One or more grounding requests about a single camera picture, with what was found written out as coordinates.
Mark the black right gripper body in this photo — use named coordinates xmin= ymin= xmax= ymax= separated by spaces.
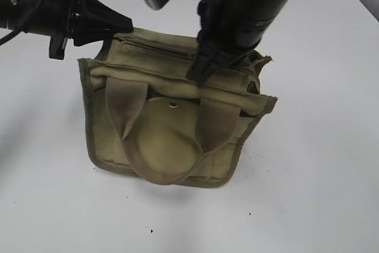
xmin=195 ymin=0 xmax=252 ymax=66

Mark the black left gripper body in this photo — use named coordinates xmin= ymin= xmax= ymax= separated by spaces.
xmin=38 ymin=0 xmax=96 ymax=47

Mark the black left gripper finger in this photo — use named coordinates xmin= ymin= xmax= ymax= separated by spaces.
xmin=49 ymin=36 xmax=67 ymax=60
xmin=84 ymin=0 xmax=133 ymax=36

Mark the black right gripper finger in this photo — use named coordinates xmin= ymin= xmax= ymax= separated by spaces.
xmin=187 ymin=39 xmax=234 ymax=86

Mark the olive yellow canvas tote bag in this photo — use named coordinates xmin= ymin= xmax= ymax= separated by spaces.
xmin=78 ymin=28 xmax=277 ymax=188

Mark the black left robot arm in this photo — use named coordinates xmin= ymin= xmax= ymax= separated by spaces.
xmin=1 ymin=0 xmax=133 ymax=60

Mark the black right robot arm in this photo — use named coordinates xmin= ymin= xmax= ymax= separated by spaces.
xmin=187 ymin=0 xmax=288 ymax=85

